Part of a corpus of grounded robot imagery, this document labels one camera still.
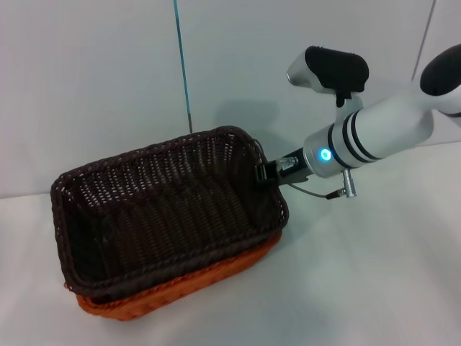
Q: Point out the orange woven plastic basket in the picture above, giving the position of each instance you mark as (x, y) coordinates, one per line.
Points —
(180, 292)

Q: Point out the dark brown woven basket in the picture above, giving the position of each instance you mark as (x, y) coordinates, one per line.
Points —
(162, 223)

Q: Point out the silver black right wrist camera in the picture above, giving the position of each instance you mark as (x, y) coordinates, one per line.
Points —
(335, 68)

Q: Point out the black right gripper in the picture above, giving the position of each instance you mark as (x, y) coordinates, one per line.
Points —
(293, 167)

